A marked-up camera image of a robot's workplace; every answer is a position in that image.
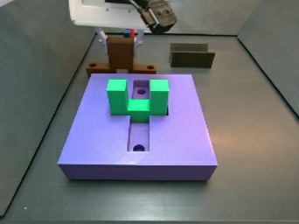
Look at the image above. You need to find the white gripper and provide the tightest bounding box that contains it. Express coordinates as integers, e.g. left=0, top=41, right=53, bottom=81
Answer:
left=69, top=0, right=148, bottom=56

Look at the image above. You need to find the brown T-shaped block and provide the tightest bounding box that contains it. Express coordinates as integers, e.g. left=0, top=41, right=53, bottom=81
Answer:
left=87, top=38, right=156, bottom=76

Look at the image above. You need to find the purple board with slot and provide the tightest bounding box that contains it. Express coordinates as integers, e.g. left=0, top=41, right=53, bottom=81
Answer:
left=58, top=73, right=217, bottom=180

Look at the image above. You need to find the blue hexagonal peg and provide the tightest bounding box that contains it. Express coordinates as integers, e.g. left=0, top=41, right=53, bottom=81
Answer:
left=123, top=30, right=131, bottom=38

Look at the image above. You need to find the red hexagonal peg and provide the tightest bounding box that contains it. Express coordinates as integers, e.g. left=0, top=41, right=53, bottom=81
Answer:
left=129, top=29, right=136, bottom=38

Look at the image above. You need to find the green U-shaped block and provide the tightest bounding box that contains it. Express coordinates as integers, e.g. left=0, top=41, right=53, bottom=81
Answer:
left=107, top=80, right=169, bottom=123

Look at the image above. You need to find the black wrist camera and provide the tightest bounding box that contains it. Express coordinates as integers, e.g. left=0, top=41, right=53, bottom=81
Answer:
left=127, top=0, right=177, bottom=35

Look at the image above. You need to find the black angle bracket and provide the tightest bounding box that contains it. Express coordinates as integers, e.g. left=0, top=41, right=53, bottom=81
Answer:
left=169, top=43, right=215, bottom=68

